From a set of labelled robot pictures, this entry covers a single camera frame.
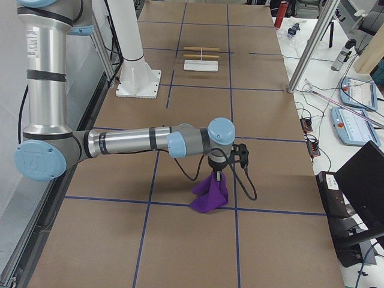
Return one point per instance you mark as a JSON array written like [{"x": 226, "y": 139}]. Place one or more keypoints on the grey water bottle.
[{"x": 343, "y": 55}]

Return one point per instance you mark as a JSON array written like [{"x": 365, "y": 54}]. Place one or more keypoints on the black monitor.
[{"x": 361, "y": 181}]

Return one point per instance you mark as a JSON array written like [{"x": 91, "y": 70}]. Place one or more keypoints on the upper blue teach pendant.
[{"x": 359, "y": 93}]

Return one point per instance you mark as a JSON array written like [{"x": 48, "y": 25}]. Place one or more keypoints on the grey aluminium frame post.
[{"x": 320, "y": 27}]

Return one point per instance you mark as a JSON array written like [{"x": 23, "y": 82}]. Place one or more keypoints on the brown paper table cover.
[{"x": 126, "y": 220}]

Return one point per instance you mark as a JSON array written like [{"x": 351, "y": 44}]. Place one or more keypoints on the purple towel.
[{"x": 211, "y": 194}]

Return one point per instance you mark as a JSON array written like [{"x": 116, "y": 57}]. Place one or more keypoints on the lower blue teach pendant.
[{"x": 351, "y": 128}]

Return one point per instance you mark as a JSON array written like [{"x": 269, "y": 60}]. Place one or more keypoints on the black power strip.
[
  {"x": 313, "y": 147},
  {"x": 306, "y": 125}
]

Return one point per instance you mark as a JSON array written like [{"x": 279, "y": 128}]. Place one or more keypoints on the black computer box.
[{"x": 332, "y": 197}]

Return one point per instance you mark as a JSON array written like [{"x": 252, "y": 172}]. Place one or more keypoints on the blue teach pendant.
[
  {"x": 359, "y": 93},
  {"x": 351, "y": 128}
]

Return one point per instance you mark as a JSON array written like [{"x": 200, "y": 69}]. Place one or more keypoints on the red cylinder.
[{"x": 281, "y": 14}]

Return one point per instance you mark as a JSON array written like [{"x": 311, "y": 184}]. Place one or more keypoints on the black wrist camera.
[{"x": 240, "y": 155}]

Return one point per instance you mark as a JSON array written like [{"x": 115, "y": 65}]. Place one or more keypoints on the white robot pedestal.
[{"x": 125, "y": 22}]

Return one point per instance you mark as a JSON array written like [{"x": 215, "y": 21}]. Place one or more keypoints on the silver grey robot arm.
[{"x": 48, "y": 147}]

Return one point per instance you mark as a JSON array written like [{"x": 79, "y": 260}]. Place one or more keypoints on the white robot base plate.
[{"x": 135, "y": 85}]

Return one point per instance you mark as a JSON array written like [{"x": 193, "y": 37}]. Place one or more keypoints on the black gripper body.
[{"x": 217, "y": 166}]

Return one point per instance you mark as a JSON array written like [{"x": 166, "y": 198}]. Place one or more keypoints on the white wooden towel rack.
[{"x": 202, "y": 61}]

